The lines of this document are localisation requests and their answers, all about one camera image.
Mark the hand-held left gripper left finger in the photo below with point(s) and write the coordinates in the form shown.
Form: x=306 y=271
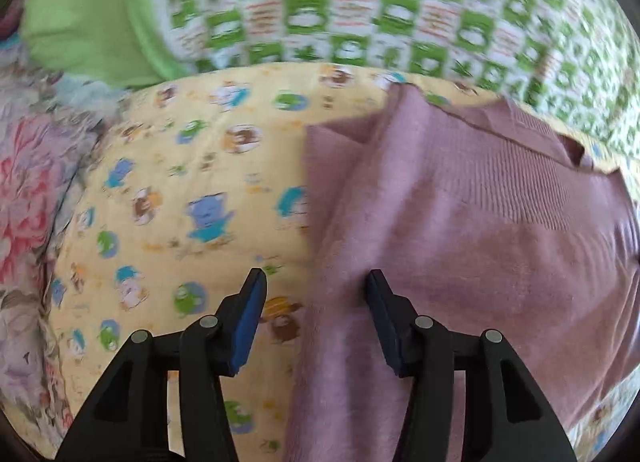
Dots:
x=247 y=322

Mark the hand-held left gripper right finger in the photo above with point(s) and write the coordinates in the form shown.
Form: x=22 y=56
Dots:
x=387 y=327

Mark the purple knit sweater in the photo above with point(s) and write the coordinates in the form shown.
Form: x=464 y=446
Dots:
x=450 y=242

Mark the yellow cartoon print blanket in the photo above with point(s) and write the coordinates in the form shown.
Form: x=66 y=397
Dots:
x=175 y=182

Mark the pastel floral bed sheet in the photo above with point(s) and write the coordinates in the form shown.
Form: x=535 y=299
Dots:
x=30 y=182

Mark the green checkered print quilt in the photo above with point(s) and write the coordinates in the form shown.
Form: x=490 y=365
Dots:
x=350 y=7

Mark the plain lime green cloth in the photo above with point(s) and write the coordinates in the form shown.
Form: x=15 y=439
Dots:
x=90 y=17

